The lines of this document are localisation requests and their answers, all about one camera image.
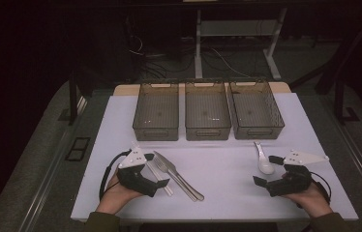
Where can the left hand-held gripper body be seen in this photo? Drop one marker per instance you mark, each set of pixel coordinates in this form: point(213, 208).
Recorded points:
point(134, 177)

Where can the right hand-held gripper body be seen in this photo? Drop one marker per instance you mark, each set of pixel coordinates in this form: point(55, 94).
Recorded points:
point(293, 182)

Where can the white ceramic spoon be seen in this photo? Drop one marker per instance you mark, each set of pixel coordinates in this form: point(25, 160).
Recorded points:
point(264, 167)

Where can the silver metal fork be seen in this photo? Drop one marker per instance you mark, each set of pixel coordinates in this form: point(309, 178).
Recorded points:
point(161, 166)

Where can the silver metal knife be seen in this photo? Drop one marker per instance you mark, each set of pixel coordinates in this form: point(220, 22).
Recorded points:
point(166, 161)

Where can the transparent brown plastic bin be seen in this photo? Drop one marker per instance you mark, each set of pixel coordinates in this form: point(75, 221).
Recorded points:
point(156, 109)
point(206, 109)
point(253, 109)

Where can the person's left hand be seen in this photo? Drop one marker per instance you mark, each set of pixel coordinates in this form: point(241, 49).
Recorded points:
point(114, 196)

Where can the person's right hand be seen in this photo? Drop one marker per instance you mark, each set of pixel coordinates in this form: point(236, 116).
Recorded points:
point(313, 201)

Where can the black floor socket box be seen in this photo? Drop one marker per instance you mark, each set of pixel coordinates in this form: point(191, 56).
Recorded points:
point(77, 149)

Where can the black metal stand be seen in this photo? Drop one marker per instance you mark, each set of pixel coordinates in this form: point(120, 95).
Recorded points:
point(339, 100)
point(72, 100)

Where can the white metal desk frame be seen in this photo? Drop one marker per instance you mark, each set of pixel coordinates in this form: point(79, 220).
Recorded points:
point(237, 28)

